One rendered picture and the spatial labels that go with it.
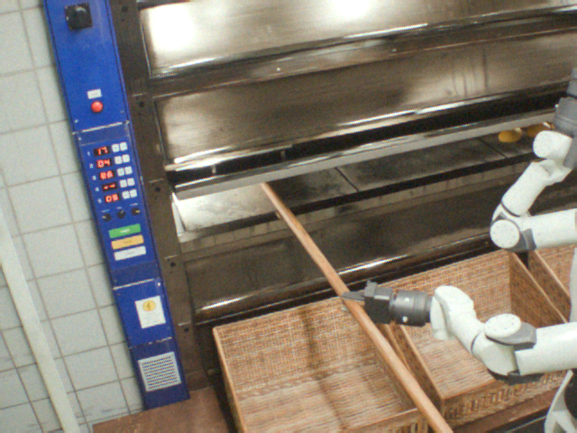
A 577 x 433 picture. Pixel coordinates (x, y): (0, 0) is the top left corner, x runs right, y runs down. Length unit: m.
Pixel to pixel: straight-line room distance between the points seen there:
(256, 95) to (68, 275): 0.77
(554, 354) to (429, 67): 1.06
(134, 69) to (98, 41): 0.13
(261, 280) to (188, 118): 0.60
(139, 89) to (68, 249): 0.52
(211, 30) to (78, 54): 0.35
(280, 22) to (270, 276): 0.81
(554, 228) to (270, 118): 0.83
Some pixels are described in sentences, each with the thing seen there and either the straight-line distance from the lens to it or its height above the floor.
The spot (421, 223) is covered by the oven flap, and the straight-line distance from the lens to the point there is 2.31.
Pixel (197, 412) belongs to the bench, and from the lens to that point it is 2.31.
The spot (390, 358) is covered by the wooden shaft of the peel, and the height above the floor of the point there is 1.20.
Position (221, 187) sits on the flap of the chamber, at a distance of 1.80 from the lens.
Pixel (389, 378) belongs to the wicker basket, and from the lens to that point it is 2.33.
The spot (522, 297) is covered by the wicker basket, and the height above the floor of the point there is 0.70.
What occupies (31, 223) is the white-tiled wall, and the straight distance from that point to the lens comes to 1.95.
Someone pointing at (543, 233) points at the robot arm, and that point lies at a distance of 1.79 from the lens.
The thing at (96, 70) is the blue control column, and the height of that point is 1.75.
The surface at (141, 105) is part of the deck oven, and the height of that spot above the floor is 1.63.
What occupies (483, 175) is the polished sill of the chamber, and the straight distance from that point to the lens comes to 2.35.
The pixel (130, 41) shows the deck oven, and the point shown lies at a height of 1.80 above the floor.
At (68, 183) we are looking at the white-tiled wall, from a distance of 1.90.
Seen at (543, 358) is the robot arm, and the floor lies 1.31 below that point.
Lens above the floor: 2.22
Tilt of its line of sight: 30 degrees down
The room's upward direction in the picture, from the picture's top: 5 degrees counter-clockwise
